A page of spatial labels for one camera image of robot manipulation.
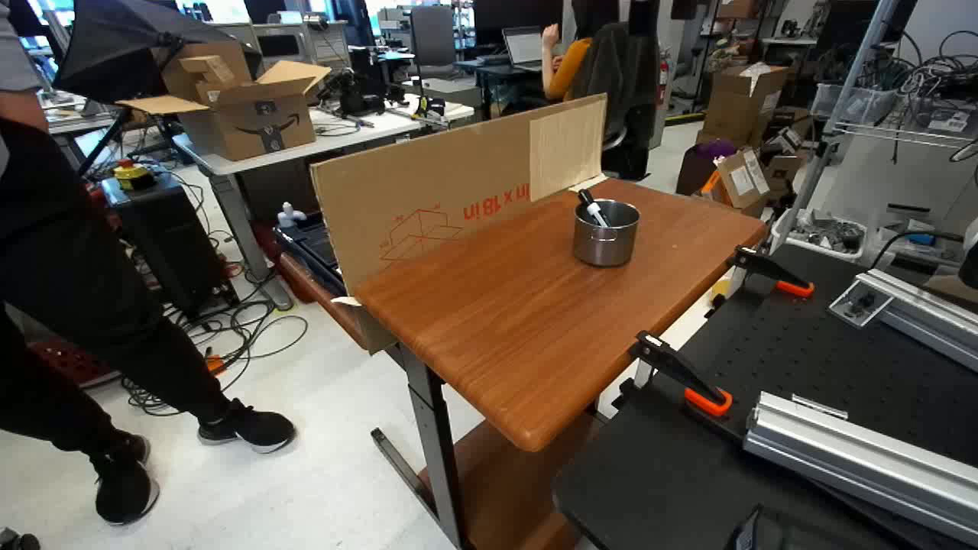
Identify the black Expo dry-erase marker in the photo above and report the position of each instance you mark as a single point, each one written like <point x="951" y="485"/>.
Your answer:
<point x="589" y="201"/>

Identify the stainless steel pot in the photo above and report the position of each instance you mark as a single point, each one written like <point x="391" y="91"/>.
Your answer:
<point x="605" y="247"/>

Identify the brown cardboard panel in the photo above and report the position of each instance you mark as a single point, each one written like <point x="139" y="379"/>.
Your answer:
<point x="430" y="201"/>

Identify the white paper strip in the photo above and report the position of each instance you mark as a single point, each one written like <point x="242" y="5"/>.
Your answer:
<point x="345" y="299"/>

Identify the light wooden panel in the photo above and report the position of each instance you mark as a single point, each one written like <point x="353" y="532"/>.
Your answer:
<point x="565" y="142"/>

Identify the grey metal table leg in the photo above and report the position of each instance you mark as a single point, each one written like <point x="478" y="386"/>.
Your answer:
<point x="432" y="427"/>

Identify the black orange bar clamp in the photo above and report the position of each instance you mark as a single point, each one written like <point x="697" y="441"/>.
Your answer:
<point x="672" y="366"/>
<point x="774" y="268"/>

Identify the white grey desk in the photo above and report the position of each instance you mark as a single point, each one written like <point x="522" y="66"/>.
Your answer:
<point x="338" y="138"/>

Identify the white spray bottle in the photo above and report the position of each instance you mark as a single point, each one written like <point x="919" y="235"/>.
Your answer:
<point x="290" y="213"/>

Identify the seated person orange shirt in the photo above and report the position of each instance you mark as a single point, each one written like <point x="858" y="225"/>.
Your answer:
<point x="569" y="66"/>

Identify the black hanging jacket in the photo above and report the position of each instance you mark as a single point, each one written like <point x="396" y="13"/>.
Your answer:
<point x="621" y="91"/>

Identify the grey office chair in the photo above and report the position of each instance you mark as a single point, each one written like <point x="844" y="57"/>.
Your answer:
<point x="441" y="48"/>

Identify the purple bin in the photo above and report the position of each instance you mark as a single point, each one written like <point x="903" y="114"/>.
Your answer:
<point x="704" y="166"/>

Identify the black computer monitor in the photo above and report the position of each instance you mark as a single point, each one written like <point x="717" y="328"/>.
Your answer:
<point x="515" y="20"/>

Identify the small labelled cardboard box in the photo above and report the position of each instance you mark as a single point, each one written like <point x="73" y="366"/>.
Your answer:
<point x="737" y="182"/>

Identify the open cardboard Amazon box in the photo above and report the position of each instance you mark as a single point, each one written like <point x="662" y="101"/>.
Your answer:
<point x="254" y="122"/>

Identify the large closed cardboard box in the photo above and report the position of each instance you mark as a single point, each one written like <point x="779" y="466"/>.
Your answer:
<point x="737" y="107"/>

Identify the black perforated breadboard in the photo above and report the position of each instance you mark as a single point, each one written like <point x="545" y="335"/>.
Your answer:
<point x="813" y="356"/>

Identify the grey square mounting plate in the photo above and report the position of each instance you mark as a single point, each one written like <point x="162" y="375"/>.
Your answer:
<point x="859" y="303"/>

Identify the yellow emergency stop button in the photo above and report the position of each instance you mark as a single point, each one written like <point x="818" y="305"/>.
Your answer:
<point x="131" y="172"/>

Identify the person grey shirt black trousers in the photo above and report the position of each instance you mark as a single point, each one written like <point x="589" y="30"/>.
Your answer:
<point x="61" y="255"/>

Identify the black photo umbrella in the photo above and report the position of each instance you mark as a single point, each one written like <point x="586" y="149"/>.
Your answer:
<point x="111" y="39"/>

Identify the aluminium extrusion rail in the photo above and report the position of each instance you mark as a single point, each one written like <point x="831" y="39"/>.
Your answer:
<point x="927" y="315"/>
<point x="867" y="460"/>

